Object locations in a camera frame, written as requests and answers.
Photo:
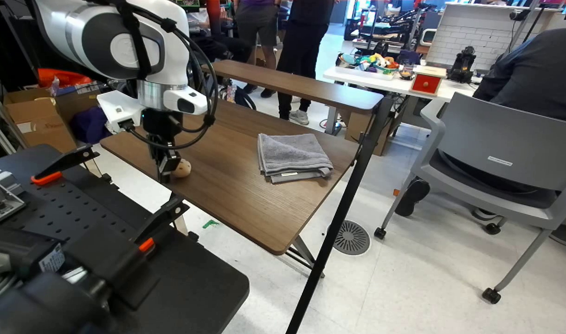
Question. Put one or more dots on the colourful toy pile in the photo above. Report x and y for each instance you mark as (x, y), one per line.
(371, 61)

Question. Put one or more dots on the cardboard box under white table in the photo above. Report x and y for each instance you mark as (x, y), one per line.
(358, 126)

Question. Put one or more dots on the green floor tape piece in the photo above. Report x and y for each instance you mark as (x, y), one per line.
(210, 222)

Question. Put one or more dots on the large open cardboard box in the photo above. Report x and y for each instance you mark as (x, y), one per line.
(37, 117)

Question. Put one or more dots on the small black orange clamp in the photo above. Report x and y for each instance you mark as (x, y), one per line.
(65, 161)

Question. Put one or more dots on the orange bag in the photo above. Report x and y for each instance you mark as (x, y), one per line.
(61, 78)

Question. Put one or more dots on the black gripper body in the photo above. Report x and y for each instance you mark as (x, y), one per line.
(161, 130)

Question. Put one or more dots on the purple cloth bag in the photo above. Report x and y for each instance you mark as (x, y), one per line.
(87, 124)

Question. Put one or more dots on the black table leg frame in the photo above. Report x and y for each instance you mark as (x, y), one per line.
(300, 252)

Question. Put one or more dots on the standing person black trousers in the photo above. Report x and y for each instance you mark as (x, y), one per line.
(300, 42)

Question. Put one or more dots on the seated person in grey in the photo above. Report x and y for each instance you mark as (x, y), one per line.
(534, 74)

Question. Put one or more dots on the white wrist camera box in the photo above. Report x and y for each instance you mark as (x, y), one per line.
(117, 111)

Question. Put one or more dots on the large black orange clamp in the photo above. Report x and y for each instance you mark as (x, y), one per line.
(158, 224)

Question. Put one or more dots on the white perforated board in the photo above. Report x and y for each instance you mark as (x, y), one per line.
(473, 29)

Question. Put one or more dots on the black tripod pole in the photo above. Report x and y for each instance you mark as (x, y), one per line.
(339, 209)

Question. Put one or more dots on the round metal floor drain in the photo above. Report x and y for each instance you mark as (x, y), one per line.
(351, 237)

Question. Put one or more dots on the red box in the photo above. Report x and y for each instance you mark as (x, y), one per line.
(425, 83)

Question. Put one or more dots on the black tabletop device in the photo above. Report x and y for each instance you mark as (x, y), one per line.
(462, 65)

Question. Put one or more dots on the grey towel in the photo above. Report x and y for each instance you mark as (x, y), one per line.
(293, 157)

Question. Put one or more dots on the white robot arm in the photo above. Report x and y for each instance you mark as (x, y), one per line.
(102, 37)

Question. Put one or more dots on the grey rolling chair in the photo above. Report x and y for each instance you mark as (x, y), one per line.
(505, 141)

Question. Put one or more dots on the black perforated platform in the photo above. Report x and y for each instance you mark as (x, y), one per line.
(189, 297)

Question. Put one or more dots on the white table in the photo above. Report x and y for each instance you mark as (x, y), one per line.
(380, 81)

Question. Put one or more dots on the printed card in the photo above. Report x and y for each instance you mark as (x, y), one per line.
(2, 202)

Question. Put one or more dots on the narrow brown wooden table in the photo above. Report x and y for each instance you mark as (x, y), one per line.
(306, 85)

